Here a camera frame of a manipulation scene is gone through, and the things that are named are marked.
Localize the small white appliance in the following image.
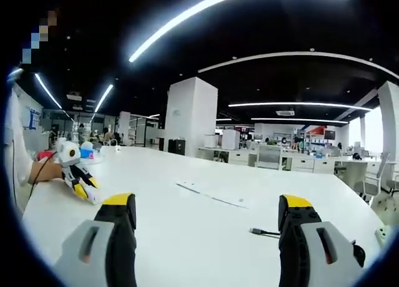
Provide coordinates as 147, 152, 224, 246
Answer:
204, 134, 220, 149

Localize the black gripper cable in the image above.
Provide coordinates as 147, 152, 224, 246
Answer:
26, 150, 60, 203

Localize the black chest device cable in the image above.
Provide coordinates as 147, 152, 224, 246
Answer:
10, 134, 19, 208

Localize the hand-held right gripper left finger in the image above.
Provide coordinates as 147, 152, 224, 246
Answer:
54, 192, 138, 287

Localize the red box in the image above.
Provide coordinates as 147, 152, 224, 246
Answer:
37, 149, 59, 162

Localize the long curved ceiling light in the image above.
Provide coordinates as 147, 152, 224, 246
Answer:
128, 0, 350, 63

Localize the white mesh office chair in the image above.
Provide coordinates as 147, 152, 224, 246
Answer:
255, 144, 283, 170

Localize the white power strip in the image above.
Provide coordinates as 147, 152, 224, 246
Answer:
373, 224, 392, 247

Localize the ceiling light strip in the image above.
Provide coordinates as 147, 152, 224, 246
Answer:
94, 84, 115, 113
34, 73, 63, 110
251, 117, 349, 125
228, 101, 373, 112

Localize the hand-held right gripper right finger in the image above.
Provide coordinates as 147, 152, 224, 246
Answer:
278, 194, 359, 287

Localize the person in white shirt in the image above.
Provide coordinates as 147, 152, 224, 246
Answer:
4, 84, 36, 216

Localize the white desk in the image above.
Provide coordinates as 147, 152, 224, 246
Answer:
21, 145, 393, 287

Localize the grey office chair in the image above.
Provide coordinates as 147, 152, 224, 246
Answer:
358, 151, 391, 203

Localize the blue packet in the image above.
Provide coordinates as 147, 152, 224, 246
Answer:
79, 146, 96, 160

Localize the black cabinet box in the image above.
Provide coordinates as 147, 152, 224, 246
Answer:
168, 138, 187, 156

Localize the white paper sheet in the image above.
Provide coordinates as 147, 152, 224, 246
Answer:
175, 180, 250, 210

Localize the row of white office desks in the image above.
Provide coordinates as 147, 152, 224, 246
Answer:
198, 145, 384, 175

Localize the white pillar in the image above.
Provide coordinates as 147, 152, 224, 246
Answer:
163, 77, 218, 158
377, 80, 399, 153

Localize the tall white appliance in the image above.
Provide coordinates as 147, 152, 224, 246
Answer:
221, 129, 241, 150

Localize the black Type-C cable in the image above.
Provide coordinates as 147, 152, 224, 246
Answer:
248, 227, 366, 268

